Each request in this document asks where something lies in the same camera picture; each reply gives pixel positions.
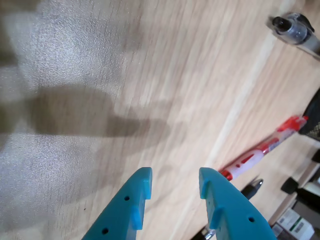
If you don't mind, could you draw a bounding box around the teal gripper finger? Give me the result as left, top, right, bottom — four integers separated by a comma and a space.
81, 166, 153, 240
199, 167, 279, 240

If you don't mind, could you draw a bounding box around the black pen silver tip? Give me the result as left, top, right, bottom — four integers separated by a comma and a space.
201, 177, 265, 240

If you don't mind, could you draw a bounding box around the red white grip pen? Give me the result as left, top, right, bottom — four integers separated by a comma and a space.
217, 114, 310, 182

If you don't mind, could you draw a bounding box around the grey grip clear pen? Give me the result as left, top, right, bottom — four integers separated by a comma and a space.
268, 12, 320, 61

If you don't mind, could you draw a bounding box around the black mesh pen holder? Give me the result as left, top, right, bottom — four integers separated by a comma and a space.
298, 96, 320, 141

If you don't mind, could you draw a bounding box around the white box green label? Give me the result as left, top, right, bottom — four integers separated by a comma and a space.
276, 207, 305, 227

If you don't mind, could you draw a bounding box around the white barcode box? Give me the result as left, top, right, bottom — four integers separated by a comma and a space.
287, 216, 315, 240

